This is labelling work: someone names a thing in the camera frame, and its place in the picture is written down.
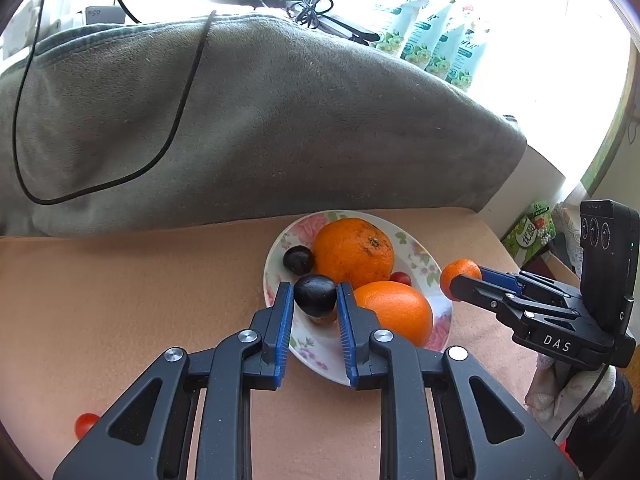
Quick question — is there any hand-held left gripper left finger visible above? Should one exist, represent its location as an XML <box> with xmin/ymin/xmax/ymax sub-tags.
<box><xmin>52</xmin><ymin>281</ymin><xmax>296</xmax><ymax>480</ymax></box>

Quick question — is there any person's right hand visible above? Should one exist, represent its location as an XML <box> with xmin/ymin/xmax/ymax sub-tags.
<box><xmin>524</xmin><ymin>352</ymin><xmax>618</xmax><ymax>428</ymax></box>

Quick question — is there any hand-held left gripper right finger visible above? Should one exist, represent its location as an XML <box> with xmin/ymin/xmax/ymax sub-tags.
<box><xmin>336</xmin><ymin>282</ymin><xmax>581</xmax><ymax>480</ymax></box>

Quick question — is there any person's right forearm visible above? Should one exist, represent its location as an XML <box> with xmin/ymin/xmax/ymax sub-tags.
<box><xmin>565</xmin><ymin>370</ymin><xmax>638</xmax><ymax>466</ymax></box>

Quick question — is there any small tangerine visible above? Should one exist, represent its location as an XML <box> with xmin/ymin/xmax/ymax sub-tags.
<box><xmin>440</xmin><ymin>258</ymin><xmax>483</xmax><ymax>298</ymax></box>

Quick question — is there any dark purple plum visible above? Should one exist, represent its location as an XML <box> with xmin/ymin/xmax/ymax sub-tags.
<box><xmin>283</xmin><ymin>245</ymin><xmax>315</xmax><ymax>276</ymax></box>
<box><xmin>293</xmin><ymin>275</ymin><xmax>337</xmax><ymax>318</ymax></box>

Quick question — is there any white power strip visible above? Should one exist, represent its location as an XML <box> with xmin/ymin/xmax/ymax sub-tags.
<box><xmin>2</xmin><ymin>2</ymin><xmax>68</xmax><ymax>53</ymax></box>

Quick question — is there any small grey display device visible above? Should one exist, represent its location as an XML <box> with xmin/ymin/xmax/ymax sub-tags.
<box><xmin>85</xmin><ymin>6</ymin><xmax>123</xmax><ymax>25</ymax></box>

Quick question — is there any green carton box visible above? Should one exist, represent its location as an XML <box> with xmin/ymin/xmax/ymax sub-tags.
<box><xmin>501</xmin><ymin>201</ymin><xmax>556</xmax><ymax>261</ymax></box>

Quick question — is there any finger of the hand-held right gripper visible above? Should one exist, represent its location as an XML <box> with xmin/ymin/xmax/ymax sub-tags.
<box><xmin>449</xmin><ymin>275</ymin><xmax>576</xmax><ymax>328</ymax></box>
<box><xmin>481</xmin><ymin>269</ymin><xmax>583</xmax><ymax>308</ymax></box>

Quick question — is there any floral white bowl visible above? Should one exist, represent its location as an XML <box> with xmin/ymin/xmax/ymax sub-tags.
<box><xmin>263</xmin><ymin>210</ymin><xmax>454</xmax><ymax>386</ymax></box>

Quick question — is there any white lace cloth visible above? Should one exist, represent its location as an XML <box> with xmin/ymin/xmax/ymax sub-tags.
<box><xmin>552</xmin><ymin>185</ymin><xmax>586</xmax><ymax>281</ymax></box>

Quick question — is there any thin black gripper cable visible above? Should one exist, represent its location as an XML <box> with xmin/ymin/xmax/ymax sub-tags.
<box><xmin>550</xmin><ymin>362</ymin><xmax>613</xmax><ymax>441</ymax></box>

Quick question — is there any large smooth orange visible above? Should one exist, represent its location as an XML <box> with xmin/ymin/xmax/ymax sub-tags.
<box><xmin>352</xmin><ymin>281</ymin><xmax>434</xmax><ymax>348</ymax></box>

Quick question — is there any grey plush blanket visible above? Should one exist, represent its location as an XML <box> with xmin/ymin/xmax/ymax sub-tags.
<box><xmin>0</xmin><ymin>12</ymin><xmax>528</xmax><ymax>238</ymax></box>

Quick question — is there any rough-skinned orange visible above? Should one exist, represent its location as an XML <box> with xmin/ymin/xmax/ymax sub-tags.
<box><xmin>312</xmin><ymin>218</ymin><xmax>396</xmax><ymax>291</ymax></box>

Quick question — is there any black device with coiled cord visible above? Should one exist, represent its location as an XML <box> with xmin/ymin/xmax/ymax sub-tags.
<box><xmin>285</xmin><ymin>0</ymin><xmax>381</xmax><ymax>43</ymax></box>

